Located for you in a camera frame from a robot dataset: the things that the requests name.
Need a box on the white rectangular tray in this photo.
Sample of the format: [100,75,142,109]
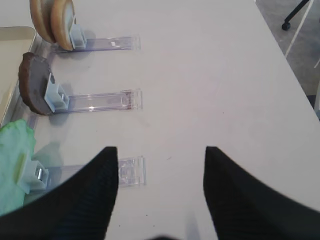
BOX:
[0,26,37,126]

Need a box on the brown meat patty standing upright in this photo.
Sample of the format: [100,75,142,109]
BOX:
[18,52,53,116]

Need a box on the clear bun holder rail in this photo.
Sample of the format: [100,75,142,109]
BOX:
[51,24,141,53]

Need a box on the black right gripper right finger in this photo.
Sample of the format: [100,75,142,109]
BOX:
[203,146,320,240]

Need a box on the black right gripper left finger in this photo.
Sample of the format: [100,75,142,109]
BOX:
[0,146,118,240]

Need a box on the top bun standing upright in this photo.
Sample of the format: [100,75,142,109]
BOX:
[29,0,57,44]

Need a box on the green lettuce leaf in holder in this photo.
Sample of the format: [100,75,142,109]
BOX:
[0,119,36,215]

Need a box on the clear patty holder rail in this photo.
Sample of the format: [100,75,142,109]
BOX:
[44,82,143,114]

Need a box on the clear lettuce holder rail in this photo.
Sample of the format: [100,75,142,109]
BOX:
[17,156,146,195]

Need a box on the bun standing upright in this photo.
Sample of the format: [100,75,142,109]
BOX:
[29,0,57,44]
[51,0,75,51]

